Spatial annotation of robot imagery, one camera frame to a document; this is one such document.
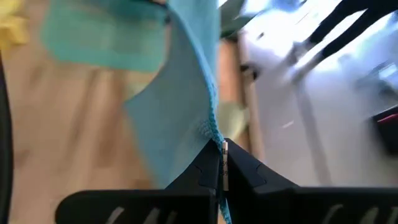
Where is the yellow microfiber towel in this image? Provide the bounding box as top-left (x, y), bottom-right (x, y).
top-left (0, 0), bottom-right (30, 52)

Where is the blue microfiber towel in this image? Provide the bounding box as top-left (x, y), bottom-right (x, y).
top-left (124, 0), bottom-right (233, 224)

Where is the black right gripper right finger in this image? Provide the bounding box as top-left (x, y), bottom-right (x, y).
top-left (225, 138), bottom-right (398, 224)

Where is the person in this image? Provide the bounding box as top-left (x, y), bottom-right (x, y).
top-left (279, 0), bottom-right (398, 83)

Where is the green succulent plant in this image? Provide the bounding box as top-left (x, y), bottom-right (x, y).
top-left (220, 0), bottom-right (259, 38)

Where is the pale green microfiber towel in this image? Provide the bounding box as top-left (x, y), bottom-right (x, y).
top-left (217, 102), bottom-right (249, 141)

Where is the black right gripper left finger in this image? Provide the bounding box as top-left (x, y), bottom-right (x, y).
top-left (55, 138), bottom-right (221, 224)

